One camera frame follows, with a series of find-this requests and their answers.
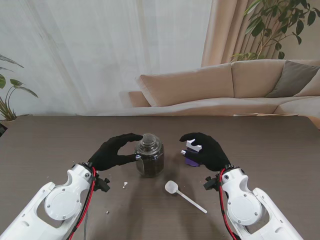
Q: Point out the white paper scrap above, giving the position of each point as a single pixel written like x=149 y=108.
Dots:
x=125 y=184

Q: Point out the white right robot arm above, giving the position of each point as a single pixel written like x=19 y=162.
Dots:
x=252 y=207

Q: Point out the white sheer curtain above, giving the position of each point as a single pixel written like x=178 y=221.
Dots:
x=100 y=50

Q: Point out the white square jar lid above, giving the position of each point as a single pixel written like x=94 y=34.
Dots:
x=192 y=143

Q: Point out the grey sofa cushion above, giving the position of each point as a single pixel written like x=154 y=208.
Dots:
x=292 y=77

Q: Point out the beige sofa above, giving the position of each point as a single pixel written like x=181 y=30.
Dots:
x=200 y=82

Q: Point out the glass jar of coffee beans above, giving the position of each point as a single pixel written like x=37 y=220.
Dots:
x=150 y=165

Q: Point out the tan plant pot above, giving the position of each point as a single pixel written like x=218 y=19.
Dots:
x=7 y=123

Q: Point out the tall leafy green plant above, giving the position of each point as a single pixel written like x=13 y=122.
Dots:
x=258 y=27

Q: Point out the dark flat screen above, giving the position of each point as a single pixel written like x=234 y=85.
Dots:
x=2 y=128

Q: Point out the purple square coffee jar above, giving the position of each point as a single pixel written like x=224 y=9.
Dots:
x=191 y=160

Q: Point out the broad leaf green plant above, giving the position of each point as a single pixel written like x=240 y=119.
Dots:
x=17 y=82

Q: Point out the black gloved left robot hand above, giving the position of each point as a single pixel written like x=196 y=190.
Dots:
x=110 y=155

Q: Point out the clear glass jar lid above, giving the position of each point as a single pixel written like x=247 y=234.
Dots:
x=149 y=141

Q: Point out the beige sofa cushion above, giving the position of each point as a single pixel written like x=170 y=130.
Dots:
x=312 y=87

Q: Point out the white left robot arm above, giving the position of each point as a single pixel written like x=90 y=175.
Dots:
x=52 y=207

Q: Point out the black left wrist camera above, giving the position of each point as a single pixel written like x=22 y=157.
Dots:
x=103 y=185

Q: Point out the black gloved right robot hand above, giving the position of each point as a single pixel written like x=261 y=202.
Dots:
x=212 y=152

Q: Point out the white plastic spoon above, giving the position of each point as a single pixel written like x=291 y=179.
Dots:
x=171 y=187

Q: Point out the beige curtain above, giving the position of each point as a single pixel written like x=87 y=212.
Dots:
x=225 y=30

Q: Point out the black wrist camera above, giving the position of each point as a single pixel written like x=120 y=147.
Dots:
x=211 y=183
x=103 y=185

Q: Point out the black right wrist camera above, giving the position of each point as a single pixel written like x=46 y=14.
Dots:
x=211 y=183

